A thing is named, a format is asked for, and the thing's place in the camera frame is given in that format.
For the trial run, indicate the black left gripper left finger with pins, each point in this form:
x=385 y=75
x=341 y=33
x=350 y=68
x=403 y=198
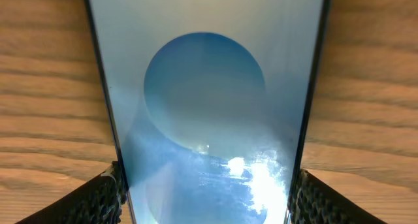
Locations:
x=98 y=201

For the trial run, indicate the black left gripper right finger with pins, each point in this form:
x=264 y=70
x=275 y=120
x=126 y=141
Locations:
x=314 y=202

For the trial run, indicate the blue Galaxy smartphone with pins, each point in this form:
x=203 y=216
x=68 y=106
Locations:
x=209 y=102

